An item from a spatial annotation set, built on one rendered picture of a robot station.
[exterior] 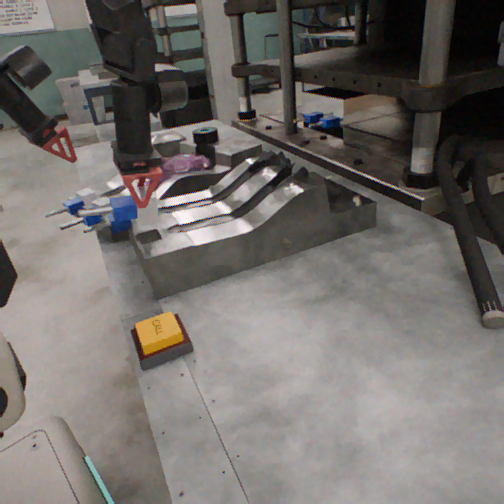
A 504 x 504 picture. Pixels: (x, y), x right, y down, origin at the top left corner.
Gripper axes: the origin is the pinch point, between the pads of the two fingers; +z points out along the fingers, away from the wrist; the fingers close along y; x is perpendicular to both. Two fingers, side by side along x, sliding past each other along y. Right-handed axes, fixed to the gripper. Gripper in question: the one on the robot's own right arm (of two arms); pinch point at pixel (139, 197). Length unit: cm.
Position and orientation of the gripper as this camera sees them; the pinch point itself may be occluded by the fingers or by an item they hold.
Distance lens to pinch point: 77.6
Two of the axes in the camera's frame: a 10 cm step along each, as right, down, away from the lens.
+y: -4.3, -5.2, 7.4
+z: -0.8, 8.3, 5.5
